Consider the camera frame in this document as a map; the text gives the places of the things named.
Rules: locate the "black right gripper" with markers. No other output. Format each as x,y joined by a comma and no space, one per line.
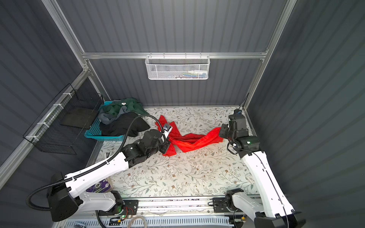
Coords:
224,127

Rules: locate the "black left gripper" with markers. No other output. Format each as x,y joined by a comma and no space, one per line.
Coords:
166,145

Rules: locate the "red t shirt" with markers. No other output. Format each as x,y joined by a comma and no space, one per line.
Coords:
190,142

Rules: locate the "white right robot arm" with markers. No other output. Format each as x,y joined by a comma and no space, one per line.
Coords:
265,185

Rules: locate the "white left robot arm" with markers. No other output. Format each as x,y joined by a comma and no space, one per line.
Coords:
72,197

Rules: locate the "black t shirt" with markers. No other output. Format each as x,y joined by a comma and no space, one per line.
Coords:
120,126

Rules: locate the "green t shirt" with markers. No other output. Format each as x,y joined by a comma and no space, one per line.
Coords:
119,107

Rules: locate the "grey t shirt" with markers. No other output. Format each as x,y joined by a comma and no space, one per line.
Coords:
107,118

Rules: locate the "teal plastic laundry basket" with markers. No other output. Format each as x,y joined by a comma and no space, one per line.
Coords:
95,132

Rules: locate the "purple booklet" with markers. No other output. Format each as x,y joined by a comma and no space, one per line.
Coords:
102,186

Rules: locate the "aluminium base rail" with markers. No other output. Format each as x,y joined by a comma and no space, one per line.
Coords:
165,205

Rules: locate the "white wire mesh basket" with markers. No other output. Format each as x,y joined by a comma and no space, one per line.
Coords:
186,68

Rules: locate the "aluminium horizontal frame bar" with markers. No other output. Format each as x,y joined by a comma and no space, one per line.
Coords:
174,55

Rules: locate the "white slotted cable duct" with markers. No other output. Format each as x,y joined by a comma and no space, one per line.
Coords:
161,222

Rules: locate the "black wire mesh basket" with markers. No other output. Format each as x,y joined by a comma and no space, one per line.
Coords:
60,130

